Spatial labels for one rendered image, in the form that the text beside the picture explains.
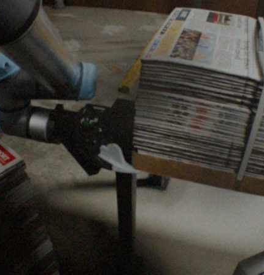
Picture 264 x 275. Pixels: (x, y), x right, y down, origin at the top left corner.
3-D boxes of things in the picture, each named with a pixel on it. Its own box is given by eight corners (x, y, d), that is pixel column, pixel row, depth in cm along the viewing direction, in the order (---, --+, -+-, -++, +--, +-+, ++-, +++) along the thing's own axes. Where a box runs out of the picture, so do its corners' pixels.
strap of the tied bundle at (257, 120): (231, 194, 56) (264, 81, 41) (239, 107, 77) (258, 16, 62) (236, 195, 55) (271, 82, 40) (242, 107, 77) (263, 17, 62)
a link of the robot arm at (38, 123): (33, 147, 68) (50, 125, 74) (51, 151, 67) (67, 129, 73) (26, 120, 63) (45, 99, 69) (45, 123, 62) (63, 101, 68)
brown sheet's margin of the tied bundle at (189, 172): (132, 169, 59) (132, 151, 57) (166, 91, 80) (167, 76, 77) (218, 188, 56) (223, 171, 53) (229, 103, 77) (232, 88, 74)
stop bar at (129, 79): (116, 92, 81) (116, 86, 80) (156, 32, 113) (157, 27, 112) (129, 94, 80) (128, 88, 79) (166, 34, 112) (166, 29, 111)
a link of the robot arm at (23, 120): (-17, 108, 65) (-7, 139, 71) (24, 116, 63) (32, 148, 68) (3, 90, 71) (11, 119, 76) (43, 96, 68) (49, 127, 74)
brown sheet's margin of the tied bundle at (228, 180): (218, 188, 56) (223, 170, 53) (229, 103, 77) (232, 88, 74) (251, 194, 54) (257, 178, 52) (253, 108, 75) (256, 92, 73)
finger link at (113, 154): (129, 161, 55) (94, 137, 60) (129, 184, 59) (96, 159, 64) (142, 152, 57) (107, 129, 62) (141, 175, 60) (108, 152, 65)
